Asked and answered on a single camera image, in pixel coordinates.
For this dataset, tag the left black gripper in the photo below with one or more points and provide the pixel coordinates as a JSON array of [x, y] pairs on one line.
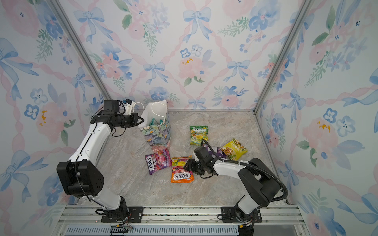
[[135, 122]]

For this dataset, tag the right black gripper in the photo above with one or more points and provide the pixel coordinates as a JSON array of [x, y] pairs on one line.
[[190, 163]]

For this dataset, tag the floral paper bag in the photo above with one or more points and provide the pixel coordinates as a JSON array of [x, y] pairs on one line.
[[156, 127]]

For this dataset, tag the orange Fox's candy bag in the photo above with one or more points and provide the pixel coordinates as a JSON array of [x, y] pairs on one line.
[[179, 174]]

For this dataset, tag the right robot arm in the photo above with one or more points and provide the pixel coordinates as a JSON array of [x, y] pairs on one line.
[[261, 185]]

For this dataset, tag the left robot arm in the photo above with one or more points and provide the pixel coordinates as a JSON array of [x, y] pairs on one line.
[[80, 177]]

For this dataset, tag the green Fox's candy bag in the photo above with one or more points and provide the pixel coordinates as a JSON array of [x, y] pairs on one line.
[[198, 133]]

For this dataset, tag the purple Fox's candy bag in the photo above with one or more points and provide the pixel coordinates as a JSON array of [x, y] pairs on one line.
[[158, 160]]

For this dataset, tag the purple snack packet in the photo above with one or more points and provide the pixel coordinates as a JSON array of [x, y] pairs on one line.
[[219, 152]]

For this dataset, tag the yellow snack packet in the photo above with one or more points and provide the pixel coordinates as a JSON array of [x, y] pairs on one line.
[[234, 150]]

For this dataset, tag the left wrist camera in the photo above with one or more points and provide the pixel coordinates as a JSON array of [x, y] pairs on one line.
[[117, 107]]

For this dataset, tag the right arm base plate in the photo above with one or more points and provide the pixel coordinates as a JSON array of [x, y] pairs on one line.
[[233, 215]]

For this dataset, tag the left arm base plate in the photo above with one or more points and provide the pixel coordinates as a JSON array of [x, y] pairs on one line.
[[132, 214]]

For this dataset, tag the aluminium rail frame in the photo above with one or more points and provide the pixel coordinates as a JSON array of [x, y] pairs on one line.
[[184, 220]]

